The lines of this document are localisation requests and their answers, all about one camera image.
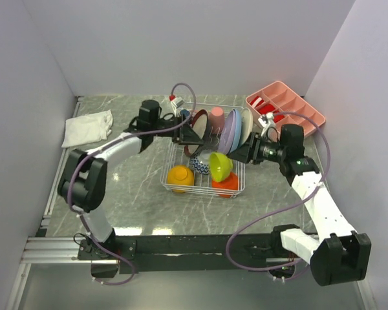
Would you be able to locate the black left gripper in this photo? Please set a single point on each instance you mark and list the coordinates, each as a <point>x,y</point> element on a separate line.
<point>185,135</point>

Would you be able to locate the dark red rimmed plate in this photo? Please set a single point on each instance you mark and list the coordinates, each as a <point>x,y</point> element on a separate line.
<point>201,126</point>

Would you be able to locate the pink compartment organizer tray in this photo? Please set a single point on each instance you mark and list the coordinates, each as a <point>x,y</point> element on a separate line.
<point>284,99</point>

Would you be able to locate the lime green bowl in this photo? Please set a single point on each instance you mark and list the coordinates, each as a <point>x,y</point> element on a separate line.
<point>220,166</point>

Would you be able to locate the red-orange bowl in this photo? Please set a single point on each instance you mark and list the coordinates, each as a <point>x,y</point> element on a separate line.
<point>228,187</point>

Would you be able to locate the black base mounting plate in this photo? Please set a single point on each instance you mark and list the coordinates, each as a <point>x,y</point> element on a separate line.
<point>200,252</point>

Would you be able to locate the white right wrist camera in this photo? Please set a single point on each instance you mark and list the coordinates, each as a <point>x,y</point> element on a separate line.
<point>266,121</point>

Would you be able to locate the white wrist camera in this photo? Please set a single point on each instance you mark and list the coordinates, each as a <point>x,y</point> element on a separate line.
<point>176,102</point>
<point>266,121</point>

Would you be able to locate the orange-yellow bowl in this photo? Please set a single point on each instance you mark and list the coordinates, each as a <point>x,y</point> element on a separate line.
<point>182,176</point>

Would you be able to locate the red white striped item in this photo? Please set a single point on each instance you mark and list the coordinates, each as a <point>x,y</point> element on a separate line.
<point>256,101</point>

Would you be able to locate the white wire dish rack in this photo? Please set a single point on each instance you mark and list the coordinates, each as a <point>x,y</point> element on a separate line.
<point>175,155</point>

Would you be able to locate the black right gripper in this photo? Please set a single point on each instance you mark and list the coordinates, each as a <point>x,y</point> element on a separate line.
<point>249,152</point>

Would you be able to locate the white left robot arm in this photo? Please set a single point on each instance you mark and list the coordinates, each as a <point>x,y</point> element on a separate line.
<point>83,181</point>

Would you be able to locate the lavender plate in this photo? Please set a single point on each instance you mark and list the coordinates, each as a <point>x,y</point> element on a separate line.
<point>227,134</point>

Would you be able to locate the cream and blue plate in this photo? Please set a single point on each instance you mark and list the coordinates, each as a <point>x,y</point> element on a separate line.
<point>246,125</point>

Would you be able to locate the aluminium rail frame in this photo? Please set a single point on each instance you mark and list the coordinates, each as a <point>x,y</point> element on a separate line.
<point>51,277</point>

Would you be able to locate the white folded cloth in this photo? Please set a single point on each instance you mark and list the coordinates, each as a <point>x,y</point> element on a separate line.
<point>89,128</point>

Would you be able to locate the red white patterned bowl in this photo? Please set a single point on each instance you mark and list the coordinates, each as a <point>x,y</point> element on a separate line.
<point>201,163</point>

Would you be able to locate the dark blue ceramic mug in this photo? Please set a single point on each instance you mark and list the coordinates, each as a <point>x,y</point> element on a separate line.
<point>185,113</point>

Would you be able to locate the pink plastic cup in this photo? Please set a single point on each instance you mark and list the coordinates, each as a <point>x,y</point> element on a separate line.
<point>217,120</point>

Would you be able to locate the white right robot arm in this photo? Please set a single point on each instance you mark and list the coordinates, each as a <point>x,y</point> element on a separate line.
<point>339,254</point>

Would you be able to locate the red cloth item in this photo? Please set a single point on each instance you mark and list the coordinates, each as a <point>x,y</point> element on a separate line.
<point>266,108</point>
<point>278,116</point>

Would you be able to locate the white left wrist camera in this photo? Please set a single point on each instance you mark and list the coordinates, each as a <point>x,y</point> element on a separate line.
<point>176,102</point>

